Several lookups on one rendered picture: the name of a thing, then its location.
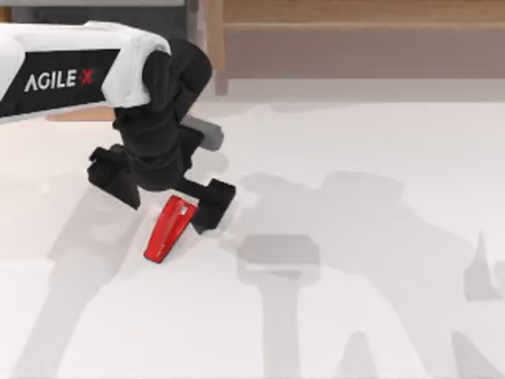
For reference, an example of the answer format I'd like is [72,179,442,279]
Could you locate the red stapler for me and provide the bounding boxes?
[143,194,199,265]

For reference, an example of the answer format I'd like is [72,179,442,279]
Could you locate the pale grey rounded box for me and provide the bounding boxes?
[182,114,225,152]

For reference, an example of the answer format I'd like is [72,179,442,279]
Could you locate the wooden open shelf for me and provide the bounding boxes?
[200,0,505,97]

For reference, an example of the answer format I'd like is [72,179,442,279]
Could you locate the grey cabinet with dark inside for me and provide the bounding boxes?
[0,0,201,44]

